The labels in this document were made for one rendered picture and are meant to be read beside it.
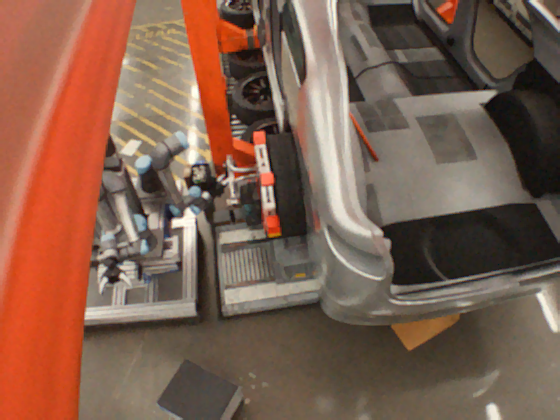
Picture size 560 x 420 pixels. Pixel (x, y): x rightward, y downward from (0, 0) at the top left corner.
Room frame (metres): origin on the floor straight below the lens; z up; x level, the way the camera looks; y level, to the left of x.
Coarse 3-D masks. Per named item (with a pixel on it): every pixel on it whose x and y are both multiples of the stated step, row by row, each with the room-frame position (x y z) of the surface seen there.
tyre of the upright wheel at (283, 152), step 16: (272, 144) 2.04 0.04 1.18; (288, 144) 2.03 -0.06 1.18; (272, 160) 1.93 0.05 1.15; (288, 160) 1.92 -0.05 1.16; (288, 176) 1.82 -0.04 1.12; (288, 192) 1.76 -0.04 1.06; (288, 208) 1.71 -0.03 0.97; (304, 208) 1.71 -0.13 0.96; (288, 224) 1.68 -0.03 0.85; (304, 224) 1.70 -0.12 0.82
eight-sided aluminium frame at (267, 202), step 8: (264, 144) 2.13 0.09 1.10; (256, 152) 2.04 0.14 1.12; (264, 152) 2.04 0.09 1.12; (264, 160) 1.97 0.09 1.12; (264, 168) 1.90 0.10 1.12; (264, 192) 1.79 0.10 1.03; (264, 200) 1.76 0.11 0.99; (272, 200) 1.76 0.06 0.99; (264, 208) 1.73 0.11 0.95; (272, 208) 1.73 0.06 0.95; (264, 216) 1.94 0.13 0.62
